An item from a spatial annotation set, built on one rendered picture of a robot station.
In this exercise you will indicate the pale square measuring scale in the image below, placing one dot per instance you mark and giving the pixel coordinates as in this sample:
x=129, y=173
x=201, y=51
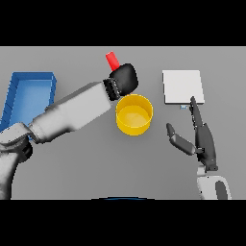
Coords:
x=182, y=86

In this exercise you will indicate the blue tray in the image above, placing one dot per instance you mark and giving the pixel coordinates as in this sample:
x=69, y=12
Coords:
x=27, y=96

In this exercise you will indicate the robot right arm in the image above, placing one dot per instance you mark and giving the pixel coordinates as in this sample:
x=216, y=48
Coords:
x=209, y=188

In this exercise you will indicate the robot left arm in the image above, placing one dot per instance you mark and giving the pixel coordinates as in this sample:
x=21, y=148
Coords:
x=73, y=110

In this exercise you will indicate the yellow bowl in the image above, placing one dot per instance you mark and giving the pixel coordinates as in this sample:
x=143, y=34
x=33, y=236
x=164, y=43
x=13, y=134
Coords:
x=134, y=117

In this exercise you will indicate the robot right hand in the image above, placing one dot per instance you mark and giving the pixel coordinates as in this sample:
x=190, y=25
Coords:
x=205, y=137

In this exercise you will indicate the red beaker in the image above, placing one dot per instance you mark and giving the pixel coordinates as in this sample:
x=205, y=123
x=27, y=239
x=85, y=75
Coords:
x=112, y=61

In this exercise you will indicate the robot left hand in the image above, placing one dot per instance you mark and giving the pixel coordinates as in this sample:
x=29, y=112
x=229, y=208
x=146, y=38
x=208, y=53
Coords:
x=125, y=78

